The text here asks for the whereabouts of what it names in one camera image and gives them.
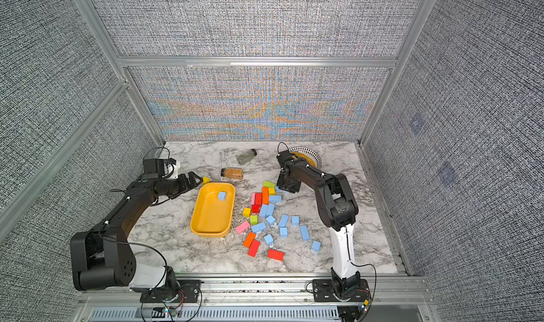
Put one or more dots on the brown spice jar black lid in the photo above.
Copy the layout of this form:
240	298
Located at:
232	173

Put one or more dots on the yellow plastic tray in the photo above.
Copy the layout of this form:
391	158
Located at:
212	218

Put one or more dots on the blue block right tall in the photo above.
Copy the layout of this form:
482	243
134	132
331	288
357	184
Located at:
283	221

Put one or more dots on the red block upper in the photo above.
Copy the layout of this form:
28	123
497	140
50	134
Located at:
258	199

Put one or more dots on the long orange block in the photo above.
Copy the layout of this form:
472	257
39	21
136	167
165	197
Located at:
265	195

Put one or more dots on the patterned bowl with yellow contents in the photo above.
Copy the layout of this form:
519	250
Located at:
309	154

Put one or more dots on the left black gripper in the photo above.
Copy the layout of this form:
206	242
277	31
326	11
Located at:
184	185

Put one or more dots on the red block bottom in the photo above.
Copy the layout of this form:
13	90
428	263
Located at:
275	255

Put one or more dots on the clear spice jar green contents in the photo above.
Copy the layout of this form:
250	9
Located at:
246	156

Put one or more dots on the yellow cube middle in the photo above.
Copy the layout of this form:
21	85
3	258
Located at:
247	212

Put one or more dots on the green cube middle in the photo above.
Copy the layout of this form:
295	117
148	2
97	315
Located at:
253	220

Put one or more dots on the red block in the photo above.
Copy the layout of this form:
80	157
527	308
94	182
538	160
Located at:
254	247
275	255
258	199

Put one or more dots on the green block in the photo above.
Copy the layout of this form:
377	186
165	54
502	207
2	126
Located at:
267	183

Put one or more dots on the red block lower left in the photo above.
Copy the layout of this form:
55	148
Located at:
254	247

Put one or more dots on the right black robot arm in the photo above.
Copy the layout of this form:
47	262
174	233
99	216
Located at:
337	208

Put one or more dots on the blue block centre low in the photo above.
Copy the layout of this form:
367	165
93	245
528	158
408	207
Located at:
259	227

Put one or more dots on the aluminium front rail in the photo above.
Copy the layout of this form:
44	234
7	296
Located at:
267	297

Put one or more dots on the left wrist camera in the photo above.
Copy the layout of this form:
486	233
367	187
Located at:
160	169

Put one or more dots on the blue cube near red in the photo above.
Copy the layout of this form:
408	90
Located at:
268	240

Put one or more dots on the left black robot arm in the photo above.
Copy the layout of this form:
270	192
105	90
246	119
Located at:
102	257

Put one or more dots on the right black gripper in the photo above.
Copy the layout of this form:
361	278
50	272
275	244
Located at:
279	183

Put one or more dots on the orange block lower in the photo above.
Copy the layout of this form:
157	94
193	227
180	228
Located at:
249	239

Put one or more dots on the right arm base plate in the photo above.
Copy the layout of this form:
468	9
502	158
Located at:
326	290

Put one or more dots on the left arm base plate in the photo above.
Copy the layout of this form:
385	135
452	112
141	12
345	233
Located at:
186	291

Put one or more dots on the pink block lower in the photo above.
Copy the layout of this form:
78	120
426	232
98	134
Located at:
240	229

